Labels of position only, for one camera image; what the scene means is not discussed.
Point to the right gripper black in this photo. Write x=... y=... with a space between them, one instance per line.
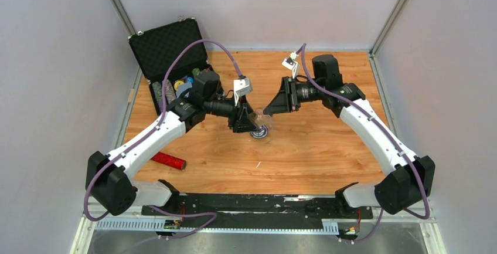
x=285 y=100

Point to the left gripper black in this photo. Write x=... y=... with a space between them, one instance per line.
x=242 y=122

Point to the clear pill bottle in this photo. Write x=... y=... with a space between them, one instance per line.
x=261 y=119

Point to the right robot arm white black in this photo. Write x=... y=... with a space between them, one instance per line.
x=408 y=177

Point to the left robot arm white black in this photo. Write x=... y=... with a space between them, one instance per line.
x=110 y=176

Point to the pink green chip stack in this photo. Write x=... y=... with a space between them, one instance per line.
x=196 y=72

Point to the blue playing card deck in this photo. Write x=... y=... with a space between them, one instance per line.
x=183 y=90

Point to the yellow dealer button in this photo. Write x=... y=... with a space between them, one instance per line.
x=177 y=84

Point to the purple chip stack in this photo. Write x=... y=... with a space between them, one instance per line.
x=169 y=92

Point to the red glitter tube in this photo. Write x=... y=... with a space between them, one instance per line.
x=169 y=160

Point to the black poker chip case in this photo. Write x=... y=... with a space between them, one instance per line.
x=156 y=49

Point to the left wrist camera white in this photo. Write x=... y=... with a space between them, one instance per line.
x=241 y=87

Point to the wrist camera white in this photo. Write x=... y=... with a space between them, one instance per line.
x=241 y=87
x=291 y=63

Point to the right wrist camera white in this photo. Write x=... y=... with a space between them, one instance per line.
x=291 y=63

